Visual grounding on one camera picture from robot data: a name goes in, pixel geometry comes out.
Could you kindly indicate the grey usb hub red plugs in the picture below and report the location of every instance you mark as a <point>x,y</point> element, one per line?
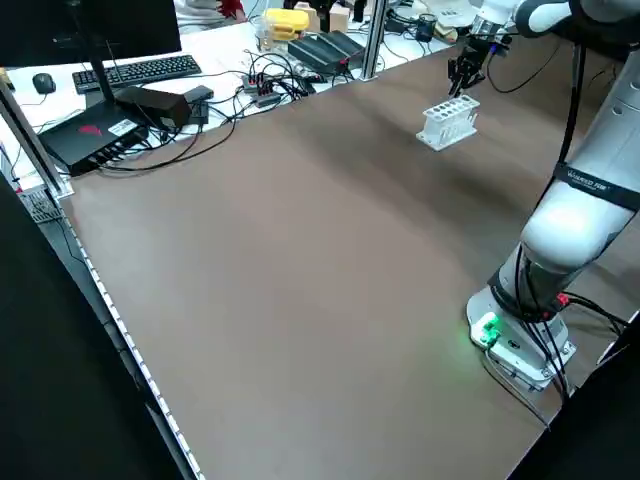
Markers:
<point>255,82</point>

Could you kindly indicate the clear plastic beaker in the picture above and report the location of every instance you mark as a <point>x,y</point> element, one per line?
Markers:
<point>262,35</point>

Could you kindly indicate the black computer mouse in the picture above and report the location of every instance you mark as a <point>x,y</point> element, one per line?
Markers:
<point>44,82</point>

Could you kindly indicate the grey perforated metal tray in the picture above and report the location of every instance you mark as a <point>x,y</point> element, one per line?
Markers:
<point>40,207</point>

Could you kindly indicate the black keyboard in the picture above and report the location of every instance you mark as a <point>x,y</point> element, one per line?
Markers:
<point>135,70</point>

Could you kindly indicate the beige printed bag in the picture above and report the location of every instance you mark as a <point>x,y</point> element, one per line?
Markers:
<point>445,30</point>

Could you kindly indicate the small black block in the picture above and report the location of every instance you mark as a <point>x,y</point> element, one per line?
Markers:
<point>197,112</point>

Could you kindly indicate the upright aluminium post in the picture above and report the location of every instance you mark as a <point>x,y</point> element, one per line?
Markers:
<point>374,40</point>

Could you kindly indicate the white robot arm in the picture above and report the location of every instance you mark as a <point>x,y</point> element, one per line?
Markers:
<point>575,235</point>
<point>500,12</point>

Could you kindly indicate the black finned metal box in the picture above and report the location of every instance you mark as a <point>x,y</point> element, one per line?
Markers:
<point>325,47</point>

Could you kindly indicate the black monitor with stand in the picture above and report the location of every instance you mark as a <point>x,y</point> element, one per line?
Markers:
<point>75,30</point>

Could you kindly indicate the black power adapter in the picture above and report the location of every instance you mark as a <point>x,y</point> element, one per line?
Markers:
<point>155,105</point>

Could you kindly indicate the yellow plastic case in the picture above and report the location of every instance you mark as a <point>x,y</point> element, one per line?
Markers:
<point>285,20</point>

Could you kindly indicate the black computer box red logo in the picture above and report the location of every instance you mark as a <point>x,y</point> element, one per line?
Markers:
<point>85,140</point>

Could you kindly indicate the white test tube rack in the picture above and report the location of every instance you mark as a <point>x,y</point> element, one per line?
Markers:
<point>435,135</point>

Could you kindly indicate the small black dock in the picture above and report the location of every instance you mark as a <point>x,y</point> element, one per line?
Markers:
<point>200,92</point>

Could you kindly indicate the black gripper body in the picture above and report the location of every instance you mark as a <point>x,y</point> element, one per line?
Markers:
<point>479,49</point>

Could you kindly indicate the aluminium frame profile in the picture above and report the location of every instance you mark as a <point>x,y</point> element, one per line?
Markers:
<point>40,150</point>

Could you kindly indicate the dark round cup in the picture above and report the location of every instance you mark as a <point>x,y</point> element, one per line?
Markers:
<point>426,27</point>

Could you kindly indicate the tan cardboard box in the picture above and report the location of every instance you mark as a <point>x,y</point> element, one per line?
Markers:
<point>330,17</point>

